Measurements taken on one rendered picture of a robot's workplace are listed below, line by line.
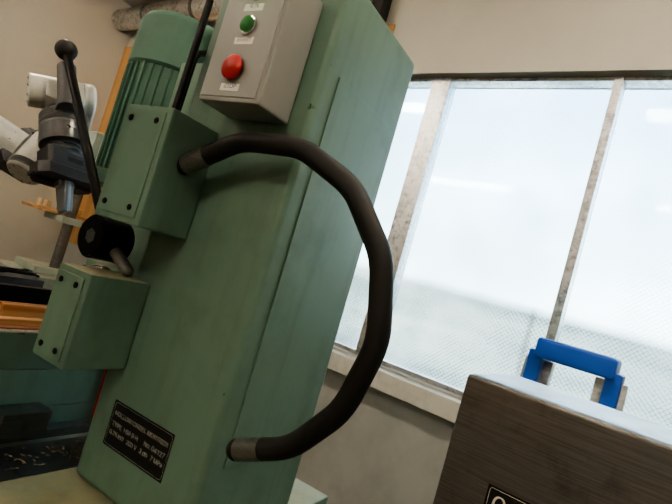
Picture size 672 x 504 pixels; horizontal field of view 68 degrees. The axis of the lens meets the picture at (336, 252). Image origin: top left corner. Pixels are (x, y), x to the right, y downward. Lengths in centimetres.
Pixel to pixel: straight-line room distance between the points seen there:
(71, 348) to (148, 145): 26
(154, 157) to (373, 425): 169
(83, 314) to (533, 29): 201
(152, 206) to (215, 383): 23
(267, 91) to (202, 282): 25
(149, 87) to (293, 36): 35
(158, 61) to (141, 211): 35
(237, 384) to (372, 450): 158
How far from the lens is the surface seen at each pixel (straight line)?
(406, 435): 208
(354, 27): 69
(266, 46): 62
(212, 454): 64
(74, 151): 110
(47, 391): 92
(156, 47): 93
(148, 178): 64
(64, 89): 112
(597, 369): 117
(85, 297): 67
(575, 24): 228
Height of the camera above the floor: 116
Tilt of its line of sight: 3 degrees up
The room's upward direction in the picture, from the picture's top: 16 degrees clockwise
